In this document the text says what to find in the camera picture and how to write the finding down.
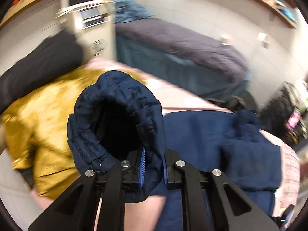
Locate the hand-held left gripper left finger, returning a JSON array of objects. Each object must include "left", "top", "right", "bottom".
[{"left": 28, "top": 148, "right": 146, "bottom": 231}]

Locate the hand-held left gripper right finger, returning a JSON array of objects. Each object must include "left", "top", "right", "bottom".
[{"left": 163, "top": 150, "right": 280, "bottom": 231}]

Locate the navy blue jacket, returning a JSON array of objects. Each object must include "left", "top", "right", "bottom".
[{"left": 67, "top": 70, "right": 283, "bottom": 231}]

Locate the pink polka-dot blanket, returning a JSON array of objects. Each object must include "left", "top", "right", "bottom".
[{"left": 84, "top": 58, "right": 300, "bottom": 231}]

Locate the gold shiny jacket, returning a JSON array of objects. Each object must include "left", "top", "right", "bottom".
[{"left": 1, "top": 69, "right": 148, "bottom": 200}]

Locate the black storage rack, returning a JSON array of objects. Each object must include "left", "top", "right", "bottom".
[{"left": 261, "top": 80, "right": 308, "bottom": 145}]

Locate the grey duvet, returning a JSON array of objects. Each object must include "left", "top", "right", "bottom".
[{"left": 115, "top": 18, "right": 250, "bottom": 83}]

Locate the black puffer jacket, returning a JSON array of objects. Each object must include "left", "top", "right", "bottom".
[{"left": 0, "top": 30, "right": 85, "bottom": 115}]

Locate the white machine cabinet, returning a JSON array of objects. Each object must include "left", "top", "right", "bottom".
[{"left": 56, "top": 0, "right": 116, "bottom": 66}]

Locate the blue crumpled cloth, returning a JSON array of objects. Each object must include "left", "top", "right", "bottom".
[{"left": 114, "top": 0, "right": 155, "bottom": 23}]

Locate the wooden desk shelf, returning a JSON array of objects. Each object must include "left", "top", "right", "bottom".
[{"left": 0, "top": 0, "right": 63, "bottom": 27}]

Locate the wooden wall shelf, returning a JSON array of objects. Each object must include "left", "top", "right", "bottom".
[{"left": 204, "top": 0, "right": 299, "bottom": 29}]

